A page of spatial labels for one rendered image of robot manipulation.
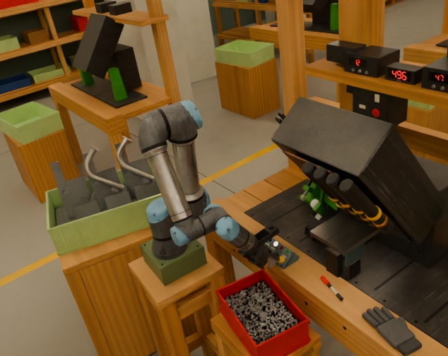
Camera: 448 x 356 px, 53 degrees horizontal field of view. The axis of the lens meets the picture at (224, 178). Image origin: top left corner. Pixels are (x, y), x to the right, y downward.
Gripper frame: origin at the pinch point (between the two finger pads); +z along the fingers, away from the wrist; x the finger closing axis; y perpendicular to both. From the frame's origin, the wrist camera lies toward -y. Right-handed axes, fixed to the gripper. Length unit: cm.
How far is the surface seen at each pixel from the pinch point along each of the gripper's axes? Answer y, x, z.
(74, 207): 41, -108, -26
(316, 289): 1.3, 18.6, 5.3
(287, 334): 19.0, 27.3, -7.7
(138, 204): 19, -81, -13
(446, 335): -11, 61, 14
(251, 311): 22.0, 8.6, -6.0
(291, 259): -2.5, 2.2, 4.9
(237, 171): -45, -210, 147
